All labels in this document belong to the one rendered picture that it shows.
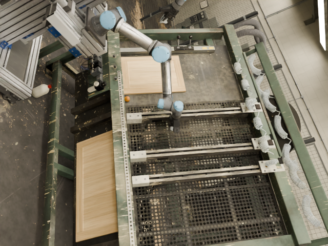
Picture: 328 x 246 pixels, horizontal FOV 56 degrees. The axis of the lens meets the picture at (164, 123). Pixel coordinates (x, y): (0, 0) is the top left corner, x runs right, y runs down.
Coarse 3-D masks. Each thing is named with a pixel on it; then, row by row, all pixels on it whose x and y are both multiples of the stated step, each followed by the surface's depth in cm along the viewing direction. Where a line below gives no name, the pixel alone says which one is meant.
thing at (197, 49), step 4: (120, 48) 296; (124, 48) 297; (128, 48) 297; (132, 48) 298; (136, 48) 298; (140, 48) 299; (172, 48) 304; (196, 48) 307; (200, 48) 308; (208, 48) 309; (124, 52) 295; (128, 52) 296; (132, 52) 297; (136, 52) 297; (140, 52) 298; (144, 52) 299; (172, 52) 304; (176, 52) 305; (180, 52) 306; (184, 52) 307; (188, 52) 307; (192, 52) 308; (196, 52) 309; (200, 52) 310; (204, 52) 310; (208, 52) 311
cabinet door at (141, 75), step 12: (132, 60) 293; (144, 60) 294; (132, 72) 285; (144, 72) 287; (156, 72) 288; (180, 72) 291; (132, 84) 278; (144, 84) 279; (156, 84) 281; (180, 84) 283
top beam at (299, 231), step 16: (224, 32) 322; (240, 48) 305; (240, 80) 289; (256, 96) 275; (256, 112) 266; (272, 176) 240; (288, 192) 230; (288, 208) 223; (288, 224) 222; (304, 224) 218; (304, 240) 212
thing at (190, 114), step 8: (248, 104) 259; (152, 112) 258; (160, 112) 259; (168, 112) 259; (184, 112) 262; (192, 112) 263; (200, 112) 265; (208, 112) 267; (216, 112) 265; (224, 112) 266; (232, 112) 267; (240, 112) 267; (248, 112) 269; (128, 120) 253; (136, 120) 254; (144, 120) 256; (152, 120) 258; (160, 120) 260; (168, 120) 262
